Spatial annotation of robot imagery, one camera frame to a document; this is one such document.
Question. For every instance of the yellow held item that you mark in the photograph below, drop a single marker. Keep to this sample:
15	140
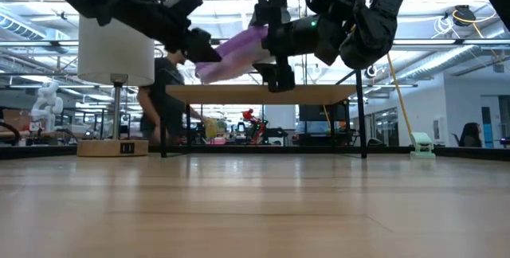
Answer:
211	128

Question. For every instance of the seated person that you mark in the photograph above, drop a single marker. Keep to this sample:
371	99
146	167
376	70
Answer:
471	134

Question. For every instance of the purple plastic basket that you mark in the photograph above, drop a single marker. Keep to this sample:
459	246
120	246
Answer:
243	39

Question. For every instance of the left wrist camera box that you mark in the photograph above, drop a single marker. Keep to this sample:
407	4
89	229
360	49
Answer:
183	1

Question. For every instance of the red robot arm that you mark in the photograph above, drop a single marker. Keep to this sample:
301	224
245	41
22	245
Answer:
255	124

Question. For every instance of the mint green stapler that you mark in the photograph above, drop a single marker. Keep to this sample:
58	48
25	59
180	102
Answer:
422	146

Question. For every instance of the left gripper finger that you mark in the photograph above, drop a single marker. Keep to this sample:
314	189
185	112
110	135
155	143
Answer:
201	47

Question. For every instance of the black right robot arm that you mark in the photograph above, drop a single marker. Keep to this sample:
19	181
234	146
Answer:
370	31

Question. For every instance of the wooden shelf riser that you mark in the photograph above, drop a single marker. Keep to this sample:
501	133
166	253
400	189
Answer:
239	94

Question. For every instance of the white shade table lamp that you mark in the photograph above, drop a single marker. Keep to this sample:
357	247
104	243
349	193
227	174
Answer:
115	51

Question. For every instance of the black monitor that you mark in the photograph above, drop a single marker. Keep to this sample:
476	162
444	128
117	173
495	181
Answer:
318	112

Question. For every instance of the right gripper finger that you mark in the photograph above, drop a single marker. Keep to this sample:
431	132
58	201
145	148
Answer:
273	3
279	79

